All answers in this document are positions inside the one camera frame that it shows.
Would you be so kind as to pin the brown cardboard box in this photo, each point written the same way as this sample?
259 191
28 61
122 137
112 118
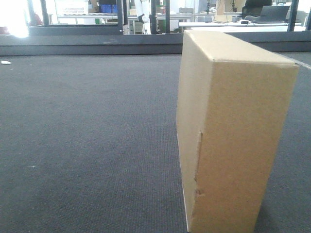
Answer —
233 99

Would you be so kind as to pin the dark grey conveyor belt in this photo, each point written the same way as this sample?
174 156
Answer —
88 145

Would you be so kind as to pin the blue storage bins on shelf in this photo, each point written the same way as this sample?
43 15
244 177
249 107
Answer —
108 8

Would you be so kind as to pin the white desk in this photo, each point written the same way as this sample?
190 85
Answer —
234 27

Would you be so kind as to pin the black office chair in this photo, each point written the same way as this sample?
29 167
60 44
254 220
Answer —
254 7

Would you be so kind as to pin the grey laptop computer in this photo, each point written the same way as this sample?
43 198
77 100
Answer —
272 14

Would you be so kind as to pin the white paper scrap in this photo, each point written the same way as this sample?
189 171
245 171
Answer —
3 62

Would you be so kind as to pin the dark metal conveyor frame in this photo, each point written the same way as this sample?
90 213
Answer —
103 40

